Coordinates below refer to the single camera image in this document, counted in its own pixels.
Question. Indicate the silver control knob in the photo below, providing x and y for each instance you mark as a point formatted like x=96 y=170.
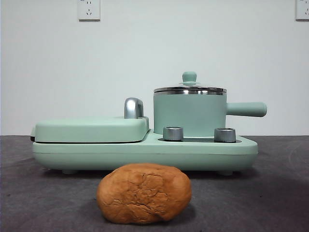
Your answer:
x=225 y=135
x=173 y=134

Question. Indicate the brown potato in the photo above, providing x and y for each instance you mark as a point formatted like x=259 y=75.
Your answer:
x=144 y=193

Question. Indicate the white wall socket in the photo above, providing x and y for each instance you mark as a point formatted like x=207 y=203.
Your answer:
x=303 y=10
x=88 y=10

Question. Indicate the glass lid with green knob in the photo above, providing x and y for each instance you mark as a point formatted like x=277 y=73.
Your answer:
x=190 y=76

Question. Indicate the mint green griddle cover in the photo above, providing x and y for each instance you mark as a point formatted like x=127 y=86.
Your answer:
x=89 y=130

